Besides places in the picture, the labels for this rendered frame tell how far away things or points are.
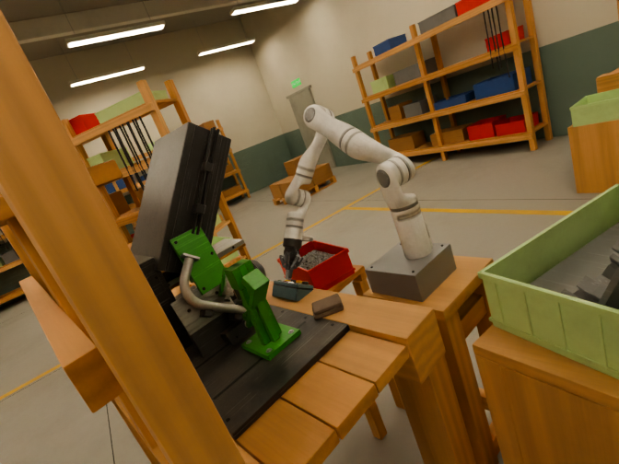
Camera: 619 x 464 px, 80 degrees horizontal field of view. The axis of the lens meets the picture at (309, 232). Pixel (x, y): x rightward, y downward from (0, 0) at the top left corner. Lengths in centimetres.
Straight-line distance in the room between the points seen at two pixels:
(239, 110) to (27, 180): 1081
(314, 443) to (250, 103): 1092
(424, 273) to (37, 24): 821
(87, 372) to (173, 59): 1061
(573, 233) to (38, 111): 130
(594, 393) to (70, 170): 101
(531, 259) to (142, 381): 101
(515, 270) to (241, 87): 1072
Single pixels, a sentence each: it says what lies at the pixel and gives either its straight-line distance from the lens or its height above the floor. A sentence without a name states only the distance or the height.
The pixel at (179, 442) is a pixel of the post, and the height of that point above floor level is 111.
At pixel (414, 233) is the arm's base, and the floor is 103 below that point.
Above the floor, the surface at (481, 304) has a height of 73.
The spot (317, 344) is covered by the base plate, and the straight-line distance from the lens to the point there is 108.
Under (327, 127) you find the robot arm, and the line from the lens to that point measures 137.
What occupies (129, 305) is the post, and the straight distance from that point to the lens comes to 58.
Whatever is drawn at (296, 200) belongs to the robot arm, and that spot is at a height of 120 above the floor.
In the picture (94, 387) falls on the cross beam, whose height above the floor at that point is 122.
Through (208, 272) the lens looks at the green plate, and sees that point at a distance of 130.
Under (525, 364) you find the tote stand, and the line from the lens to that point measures 105.
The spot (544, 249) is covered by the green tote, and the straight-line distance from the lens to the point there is 125.
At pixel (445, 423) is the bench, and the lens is 124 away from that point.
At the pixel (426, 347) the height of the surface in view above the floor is 82.
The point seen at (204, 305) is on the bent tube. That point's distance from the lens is 125.
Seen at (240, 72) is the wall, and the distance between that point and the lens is 1161.
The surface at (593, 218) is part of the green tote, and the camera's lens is 142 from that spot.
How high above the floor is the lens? 148
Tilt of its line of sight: 16 degrees down
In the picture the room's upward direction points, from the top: 21 degrees counter-clockwise
